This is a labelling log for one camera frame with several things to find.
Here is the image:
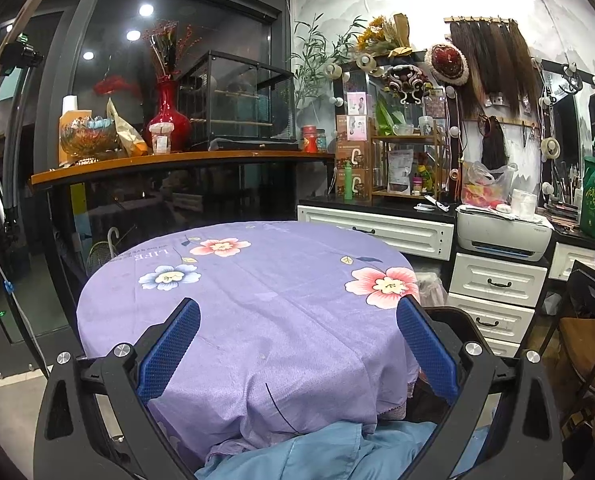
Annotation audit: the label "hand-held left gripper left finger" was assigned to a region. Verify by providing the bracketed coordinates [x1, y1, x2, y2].
[34, 297, 202, 480]

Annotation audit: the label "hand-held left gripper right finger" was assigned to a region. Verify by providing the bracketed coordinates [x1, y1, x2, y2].
[396, 296, 564, 480]

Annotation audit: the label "dark trash bin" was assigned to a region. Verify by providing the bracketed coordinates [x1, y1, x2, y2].
[405, 305, 498, 426]

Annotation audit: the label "white desk drawer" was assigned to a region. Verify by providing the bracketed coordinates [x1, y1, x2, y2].
[547, 242, 595, 281]

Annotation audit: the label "black chair brown seat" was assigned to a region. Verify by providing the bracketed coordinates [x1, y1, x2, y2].
[540, 260, 595, 426]

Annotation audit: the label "bin lined with pale bag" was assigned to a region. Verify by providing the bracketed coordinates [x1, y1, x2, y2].
[415, 270, 451, 308]

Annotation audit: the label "pile of makeup tools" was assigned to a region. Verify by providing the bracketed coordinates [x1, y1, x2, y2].
[542, 160, 585, 233]

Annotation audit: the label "white printer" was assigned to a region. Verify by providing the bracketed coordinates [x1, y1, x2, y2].
[456, 207, 554, 262]

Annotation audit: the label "purple floral tablecloth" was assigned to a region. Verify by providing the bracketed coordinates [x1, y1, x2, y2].
[76, 220, 422, 466]

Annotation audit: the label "wide white drawer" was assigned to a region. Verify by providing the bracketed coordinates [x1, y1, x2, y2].
[297, 205, 455, 261]

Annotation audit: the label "colourful filled plastic bag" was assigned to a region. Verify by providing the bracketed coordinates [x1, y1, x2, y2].
[461, 161, 519, 209]

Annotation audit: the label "person's blue clothing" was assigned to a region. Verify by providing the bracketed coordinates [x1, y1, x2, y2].
[195, 420, 488, 480]

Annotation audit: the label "black vanity countertop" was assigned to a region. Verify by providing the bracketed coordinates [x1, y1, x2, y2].
[297, 195, 458, 223]

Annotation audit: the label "black hanging wig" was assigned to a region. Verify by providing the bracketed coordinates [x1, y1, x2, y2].
[480, 115, 508, 171]

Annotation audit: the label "small colourful bottles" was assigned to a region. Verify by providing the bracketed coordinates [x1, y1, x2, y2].
[411, 160, 435, 196]

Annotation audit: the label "brown printed box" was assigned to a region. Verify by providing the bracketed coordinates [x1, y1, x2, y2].
[336, 169, 373, 202]
[335, 141, 373, 171]

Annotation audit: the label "printed paper packet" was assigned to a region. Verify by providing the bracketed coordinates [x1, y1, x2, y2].
[387, 146, 414, 193]

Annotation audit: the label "wooden counter shelf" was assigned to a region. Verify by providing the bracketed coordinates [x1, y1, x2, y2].
[30, 150, 335, 188]

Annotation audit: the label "clear plastic jar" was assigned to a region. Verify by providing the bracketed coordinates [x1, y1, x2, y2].
[149, 122, 173, 155]

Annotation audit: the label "wooden shelf rack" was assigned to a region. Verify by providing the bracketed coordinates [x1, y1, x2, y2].
[370, 120, 451, 201]

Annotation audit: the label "kraft paper bag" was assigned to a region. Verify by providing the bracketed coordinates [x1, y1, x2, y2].
[106, 97, 148, 157]

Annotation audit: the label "red vase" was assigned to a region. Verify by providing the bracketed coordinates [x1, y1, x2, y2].
[145, 77, 193, 153]

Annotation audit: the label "glass bowl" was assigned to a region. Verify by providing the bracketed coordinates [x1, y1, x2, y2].
[59, 116, 118, 163]

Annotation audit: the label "hanging brown hair extensions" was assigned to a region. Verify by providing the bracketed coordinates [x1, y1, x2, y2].
[447, 16, 543, 118]

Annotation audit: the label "pink photo box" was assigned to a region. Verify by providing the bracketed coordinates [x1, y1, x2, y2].
[336, 115, 371, 142]

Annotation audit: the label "orange tissue box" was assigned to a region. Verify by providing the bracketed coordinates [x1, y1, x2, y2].
[60, 109, 93, 127]

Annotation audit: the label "glass display case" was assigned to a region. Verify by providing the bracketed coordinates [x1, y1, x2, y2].
[178, 50, 297, 148]

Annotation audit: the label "pink photo card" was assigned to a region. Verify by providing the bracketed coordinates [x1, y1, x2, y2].
[346, 91, 369, 117]

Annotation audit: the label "red round hat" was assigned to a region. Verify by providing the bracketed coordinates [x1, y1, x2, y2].
[424, 42, 471, 86]

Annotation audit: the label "embroidered costume headdress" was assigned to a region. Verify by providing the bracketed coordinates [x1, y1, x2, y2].
[382, 62, 433, 106]

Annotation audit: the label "dried red branches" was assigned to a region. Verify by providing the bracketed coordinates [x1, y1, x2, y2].
[145, 20, 198, 81]

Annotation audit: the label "green leafy branches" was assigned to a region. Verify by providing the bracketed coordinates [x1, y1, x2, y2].
[292, 15, 363, 111]

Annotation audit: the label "sunflower bouquet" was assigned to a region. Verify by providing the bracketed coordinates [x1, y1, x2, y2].
[355, 12, 413, 58]

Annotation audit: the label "white drawer black handle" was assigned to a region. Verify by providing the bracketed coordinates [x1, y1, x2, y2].
[480, 336, 523, 359]
[449, 252, 548, 309]
[447, 292, 535, 332]

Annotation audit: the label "black camera on stand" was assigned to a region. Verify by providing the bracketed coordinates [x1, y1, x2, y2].
[0, 34, 44, 68]

